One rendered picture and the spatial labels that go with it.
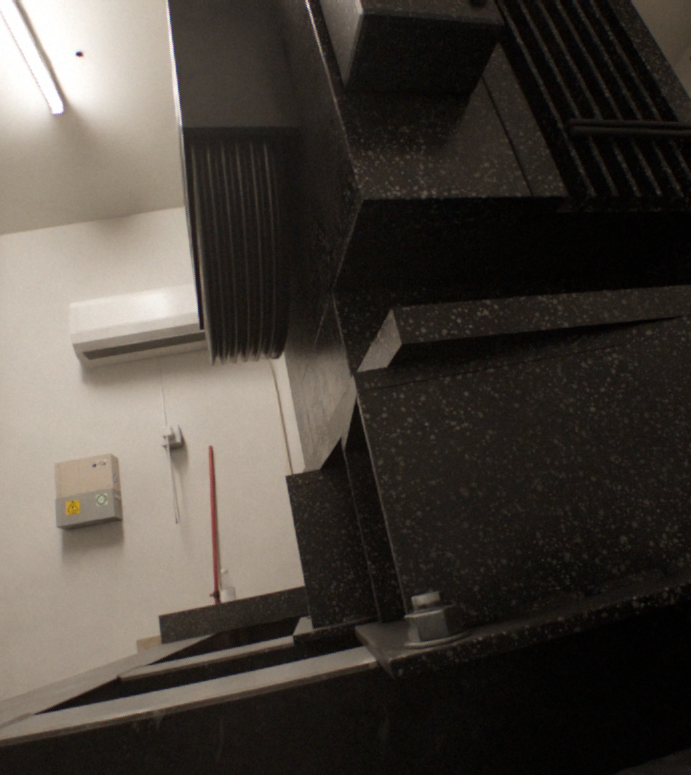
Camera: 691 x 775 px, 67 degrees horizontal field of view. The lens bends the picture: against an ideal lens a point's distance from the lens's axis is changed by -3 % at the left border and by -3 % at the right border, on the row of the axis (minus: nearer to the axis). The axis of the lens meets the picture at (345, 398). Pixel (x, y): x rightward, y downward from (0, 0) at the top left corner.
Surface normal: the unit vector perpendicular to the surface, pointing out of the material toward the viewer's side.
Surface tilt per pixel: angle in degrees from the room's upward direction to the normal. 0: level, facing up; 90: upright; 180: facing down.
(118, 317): 90
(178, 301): 90
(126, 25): 180
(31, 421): 90
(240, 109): 90
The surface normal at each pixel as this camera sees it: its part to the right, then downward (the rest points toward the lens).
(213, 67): 0.20, -0.36
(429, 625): -0.21, -0.28
